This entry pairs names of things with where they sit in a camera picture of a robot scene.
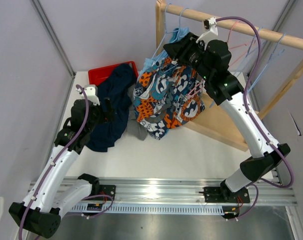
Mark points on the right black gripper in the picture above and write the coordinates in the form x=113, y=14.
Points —
x=180, y=49

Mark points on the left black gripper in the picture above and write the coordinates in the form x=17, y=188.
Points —
x=107, y=116

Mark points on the navy blue shorts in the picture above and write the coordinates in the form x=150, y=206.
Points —
x=114, y=98

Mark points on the grey shorts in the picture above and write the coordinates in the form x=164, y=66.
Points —
x=133, y=127

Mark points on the colourful patterned shorts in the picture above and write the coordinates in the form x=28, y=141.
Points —
x=163, y=97

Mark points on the blue hanger of grey shorts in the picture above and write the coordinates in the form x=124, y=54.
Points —
x=251, y=49

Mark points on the light blue wire hanger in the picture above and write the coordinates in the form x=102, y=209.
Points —
x=272, y=58

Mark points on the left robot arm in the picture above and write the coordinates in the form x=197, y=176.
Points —
x=42, y=210

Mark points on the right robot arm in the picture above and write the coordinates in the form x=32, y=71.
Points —
x=211, y=62

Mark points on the light blue shorts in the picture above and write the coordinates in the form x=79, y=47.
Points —
x=176, y=35

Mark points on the red plastic bin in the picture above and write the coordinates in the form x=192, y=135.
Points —
x=98, y=75

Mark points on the wooden clothes rack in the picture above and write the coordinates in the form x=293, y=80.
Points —
x=214, y=122

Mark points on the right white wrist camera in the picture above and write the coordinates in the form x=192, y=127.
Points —
x=210, y=32

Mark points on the perforated cable duct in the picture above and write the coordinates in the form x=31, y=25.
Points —
x=167, y=209

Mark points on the right aluminium corner post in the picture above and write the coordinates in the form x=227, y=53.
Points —
x=268, y=46

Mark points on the aluminium corner post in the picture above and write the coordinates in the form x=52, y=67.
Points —
x=268, y=46
x=44, y=19

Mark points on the left aluminium corner post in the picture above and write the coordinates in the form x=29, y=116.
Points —
x=44, y=19

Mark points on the aluminium mounting rail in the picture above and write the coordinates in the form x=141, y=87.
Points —
x=166, y=191

